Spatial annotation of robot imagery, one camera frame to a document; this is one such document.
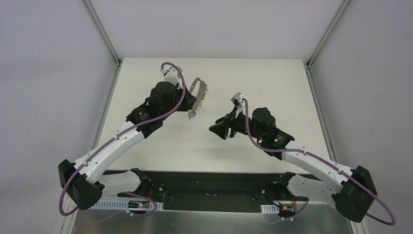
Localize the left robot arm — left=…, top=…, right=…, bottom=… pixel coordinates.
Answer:
left=58, top=81, right=198, bottom=210

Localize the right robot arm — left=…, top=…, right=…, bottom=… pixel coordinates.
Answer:
left=209, top=107, right=377, bottom=223

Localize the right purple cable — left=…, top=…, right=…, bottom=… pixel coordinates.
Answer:
left=242, top=98, right=397, bottom=226

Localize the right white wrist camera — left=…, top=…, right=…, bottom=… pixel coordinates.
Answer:
left=230, top=92, right=246, bottom=111

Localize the right white cable duct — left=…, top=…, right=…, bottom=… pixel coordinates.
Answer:
left=261, top=205, right=280, bottom=214

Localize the white cable duct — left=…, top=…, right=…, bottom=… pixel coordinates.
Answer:
left=90, top=199, right=155, bottom=212
left=261, top=205, right=280, bottom=214

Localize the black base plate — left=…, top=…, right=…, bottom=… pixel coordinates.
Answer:
left=96, top=169, right=320, bottom=213

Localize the left aluminium frame post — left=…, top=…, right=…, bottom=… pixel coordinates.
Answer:
left=81, top=0, right=122, bottom=67

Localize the aluminium frame post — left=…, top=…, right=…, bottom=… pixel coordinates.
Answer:
left=306, top=0, right=352, bottom=69
left=81, top=0, right=122, bottom=67

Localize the left white cable duct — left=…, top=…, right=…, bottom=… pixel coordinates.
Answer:
left=90, top=199, right=155, bottom=212

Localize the right aluminium frame post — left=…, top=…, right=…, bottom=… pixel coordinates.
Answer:
left=306, top=0, right=352, bottom=69

